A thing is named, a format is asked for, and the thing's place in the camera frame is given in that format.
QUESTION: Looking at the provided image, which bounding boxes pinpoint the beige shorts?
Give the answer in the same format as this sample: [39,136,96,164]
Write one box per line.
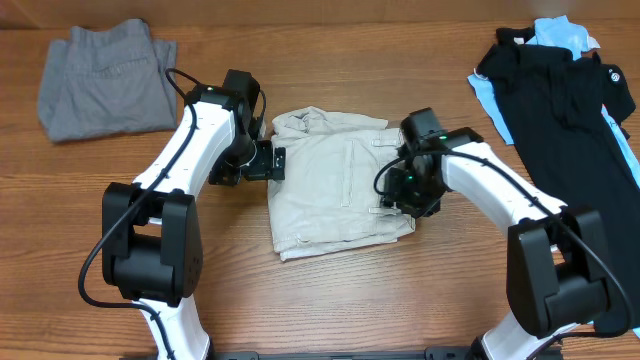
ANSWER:
[267,107,415,261]

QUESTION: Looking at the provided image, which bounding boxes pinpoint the light blue shirt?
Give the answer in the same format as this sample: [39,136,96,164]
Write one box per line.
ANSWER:
[467,15,639,184]

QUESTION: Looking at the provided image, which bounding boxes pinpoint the black shirt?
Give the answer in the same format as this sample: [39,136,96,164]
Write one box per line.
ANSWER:
[476,28,639,306]

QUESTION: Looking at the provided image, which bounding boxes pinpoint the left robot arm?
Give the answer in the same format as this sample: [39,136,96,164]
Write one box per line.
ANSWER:
[96,70,286,359]

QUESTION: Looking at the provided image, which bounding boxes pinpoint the folded grey shorts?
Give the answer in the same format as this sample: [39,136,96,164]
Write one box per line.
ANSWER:
[37,19,178,143]

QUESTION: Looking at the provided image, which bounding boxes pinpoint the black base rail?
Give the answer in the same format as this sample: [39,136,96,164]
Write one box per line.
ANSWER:
[208,347,467,360]

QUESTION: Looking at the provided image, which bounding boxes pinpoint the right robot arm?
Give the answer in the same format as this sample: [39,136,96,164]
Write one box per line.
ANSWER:
[374,108,634,360]

